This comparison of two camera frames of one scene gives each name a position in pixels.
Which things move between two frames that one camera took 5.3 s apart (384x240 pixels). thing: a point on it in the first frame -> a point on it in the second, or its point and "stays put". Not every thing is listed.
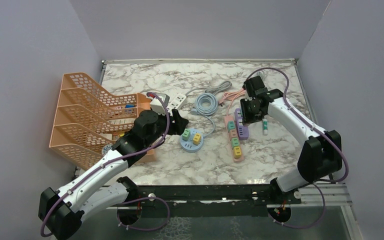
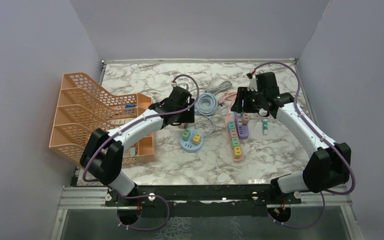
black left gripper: [178, 127] -> [188, 117]
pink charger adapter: [233, 133] stays put
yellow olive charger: [237, 152] stays put
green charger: [186, 134] stays put
